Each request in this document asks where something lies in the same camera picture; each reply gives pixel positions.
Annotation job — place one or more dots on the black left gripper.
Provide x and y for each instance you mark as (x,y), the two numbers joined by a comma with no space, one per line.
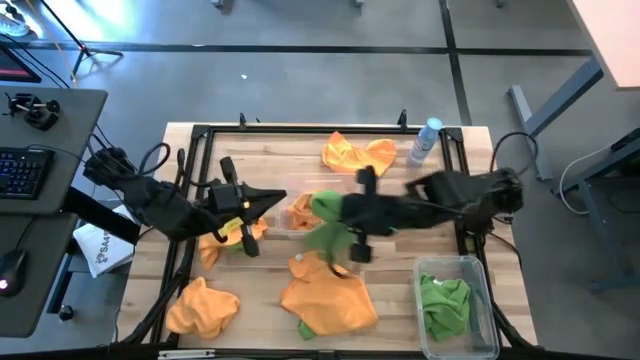
(227,200)

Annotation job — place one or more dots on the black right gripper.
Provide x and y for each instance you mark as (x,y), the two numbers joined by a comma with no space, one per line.
(370,215)

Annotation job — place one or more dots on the green microfiber towel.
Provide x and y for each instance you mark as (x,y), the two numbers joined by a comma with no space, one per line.
(235,246)
(327,205)
(445,305)
(306,331)

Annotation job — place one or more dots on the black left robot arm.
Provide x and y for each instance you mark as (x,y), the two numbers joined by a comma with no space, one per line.
(160,210)

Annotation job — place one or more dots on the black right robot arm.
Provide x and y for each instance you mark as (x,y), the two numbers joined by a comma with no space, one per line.
(450,192)

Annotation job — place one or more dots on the light blue spray bottle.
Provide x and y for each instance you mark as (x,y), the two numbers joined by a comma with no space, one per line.
(422,145)

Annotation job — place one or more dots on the black diagonal support beam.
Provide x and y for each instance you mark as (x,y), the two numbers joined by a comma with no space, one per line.
(100,215)

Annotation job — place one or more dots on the white printed bag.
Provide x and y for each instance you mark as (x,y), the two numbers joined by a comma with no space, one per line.
(100,250)

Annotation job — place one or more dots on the dark grey desk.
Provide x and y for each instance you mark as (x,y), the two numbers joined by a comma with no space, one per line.
(75,115)

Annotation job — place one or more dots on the black round knob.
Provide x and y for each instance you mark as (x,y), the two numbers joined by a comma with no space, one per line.
(66,313)

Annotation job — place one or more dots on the grey table leg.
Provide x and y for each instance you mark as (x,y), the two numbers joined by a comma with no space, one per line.
(565,100)

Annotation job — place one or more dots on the black tripod stand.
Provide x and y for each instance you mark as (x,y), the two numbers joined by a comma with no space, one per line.
(85,50)

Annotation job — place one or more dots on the black keyboard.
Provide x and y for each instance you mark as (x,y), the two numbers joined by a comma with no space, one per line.
(22,172)

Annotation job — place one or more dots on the black computer mouse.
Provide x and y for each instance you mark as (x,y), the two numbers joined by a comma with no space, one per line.
(12,270)

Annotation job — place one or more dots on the black monitor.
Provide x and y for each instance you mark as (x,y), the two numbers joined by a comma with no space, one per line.
(15,67)

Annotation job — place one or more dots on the pale table top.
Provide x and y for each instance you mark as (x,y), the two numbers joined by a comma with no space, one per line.
(615,40)

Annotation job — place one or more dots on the person's shoe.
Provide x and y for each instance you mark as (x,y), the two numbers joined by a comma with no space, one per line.
(12,26)

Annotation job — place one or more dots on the black frame clamp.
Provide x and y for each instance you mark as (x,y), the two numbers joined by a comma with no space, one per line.
(242,120)
(402,119)

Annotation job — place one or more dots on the black aluminium table frame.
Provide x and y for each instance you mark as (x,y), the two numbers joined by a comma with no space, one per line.
(320,129)

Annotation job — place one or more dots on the silver metal bracket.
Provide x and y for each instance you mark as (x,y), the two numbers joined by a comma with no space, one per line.
(186,354)

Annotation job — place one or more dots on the blue-grey desk frame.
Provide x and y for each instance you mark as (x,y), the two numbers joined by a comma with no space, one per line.
(600,230)

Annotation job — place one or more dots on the black clamp mount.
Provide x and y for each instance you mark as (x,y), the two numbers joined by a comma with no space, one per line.
(40,117)

